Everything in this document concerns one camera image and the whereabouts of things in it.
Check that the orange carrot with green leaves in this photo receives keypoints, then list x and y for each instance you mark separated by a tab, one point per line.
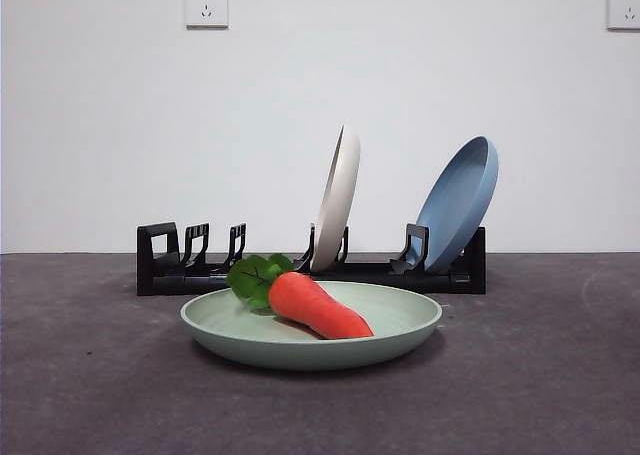
320	310

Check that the green plate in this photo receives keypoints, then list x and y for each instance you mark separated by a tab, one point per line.
300	352

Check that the white plate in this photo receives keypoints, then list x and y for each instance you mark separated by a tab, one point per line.
337	200

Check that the blue plate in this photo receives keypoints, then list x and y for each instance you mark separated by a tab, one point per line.
460	200

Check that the black plate rack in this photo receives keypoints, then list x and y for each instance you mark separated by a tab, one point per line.
150	280

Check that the white wall socket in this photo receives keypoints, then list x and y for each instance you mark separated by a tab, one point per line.
207	5
625	10

